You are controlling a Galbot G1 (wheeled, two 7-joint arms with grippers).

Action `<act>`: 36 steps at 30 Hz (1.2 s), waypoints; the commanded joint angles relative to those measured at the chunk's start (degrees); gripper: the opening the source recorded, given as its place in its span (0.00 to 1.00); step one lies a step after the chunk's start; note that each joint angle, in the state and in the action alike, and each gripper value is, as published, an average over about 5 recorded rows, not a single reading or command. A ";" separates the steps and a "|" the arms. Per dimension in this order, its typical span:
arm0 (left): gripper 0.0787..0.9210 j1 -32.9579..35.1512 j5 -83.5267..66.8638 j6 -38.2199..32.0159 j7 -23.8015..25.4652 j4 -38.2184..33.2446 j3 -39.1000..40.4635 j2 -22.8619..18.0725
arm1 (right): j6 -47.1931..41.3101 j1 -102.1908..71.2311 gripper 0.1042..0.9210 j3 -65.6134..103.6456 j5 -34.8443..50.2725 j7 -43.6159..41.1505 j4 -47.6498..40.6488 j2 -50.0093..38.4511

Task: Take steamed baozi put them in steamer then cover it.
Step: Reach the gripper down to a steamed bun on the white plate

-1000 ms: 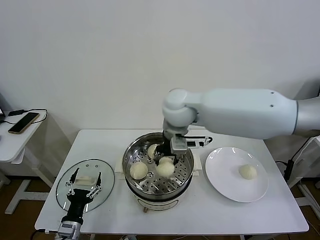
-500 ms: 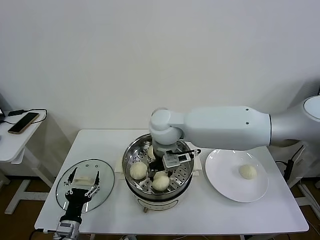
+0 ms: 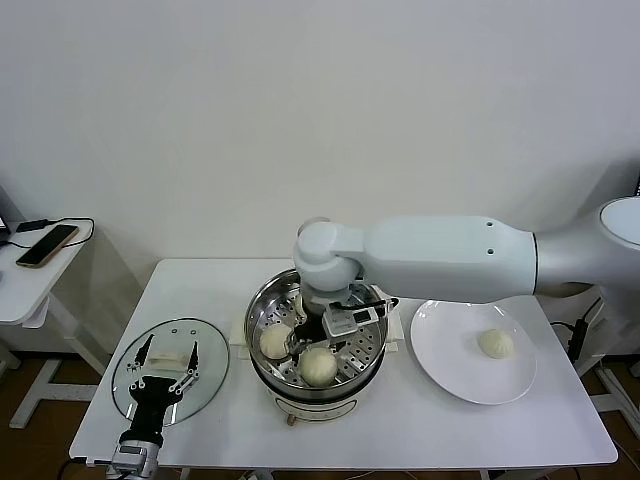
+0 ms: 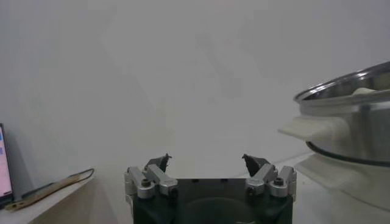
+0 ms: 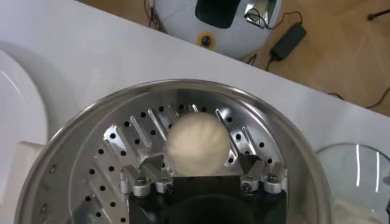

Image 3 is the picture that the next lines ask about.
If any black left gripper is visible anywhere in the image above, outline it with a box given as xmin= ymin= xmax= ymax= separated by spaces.
xmin=119 ymin=333 xmax=199 ymax=441

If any white electric pot base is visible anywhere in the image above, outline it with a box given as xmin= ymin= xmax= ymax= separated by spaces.
xmin=252 ymin=364 xmax=374 ymax=429

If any round glass pot lid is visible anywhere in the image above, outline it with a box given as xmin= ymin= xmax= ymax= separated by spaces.
xmin=110 ymin=317 xmax=230 ymax=427

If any dark display screen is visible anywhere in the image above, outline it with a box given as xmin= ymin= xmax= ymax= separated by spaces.
xmin=0 ymin=187 xmax=12 ymax=240

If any thin black charger cable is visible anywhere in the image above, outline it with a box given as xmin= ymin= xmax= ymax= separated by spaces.
xmin=0 ymin=217 xmax=95 ymax=251

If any black hanging power adapter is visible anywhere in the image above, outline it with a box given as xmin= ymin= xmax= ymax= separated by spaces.
xmin=571 ymin=318 xmax=590 ymax=361

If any smartphone with dark screen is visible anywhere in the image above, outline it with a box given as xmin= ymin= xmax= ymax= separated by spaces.
xmin=14 ymin=225 xmax=80 ymax=270

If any white side table with phone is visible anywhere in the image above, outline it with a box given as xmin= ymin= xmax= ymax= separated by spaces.
xmin=0 ymin=218 xmax=111 ymax=431

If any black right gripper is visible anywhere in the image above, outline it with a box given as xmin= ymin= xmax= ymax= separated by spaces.
xmin=285 ymin=310 xmax=327 ymax=354

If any perforated steel steamer basket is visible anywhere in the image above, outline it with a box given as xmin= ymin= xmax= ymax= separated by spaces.
xmin=228 ymin=267 xmax=403 ymax=396

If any white round plate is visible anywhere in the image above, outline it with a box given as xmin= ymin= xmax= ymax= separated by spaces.
xmin=409 ymin=298 xmax=539 ymax=406

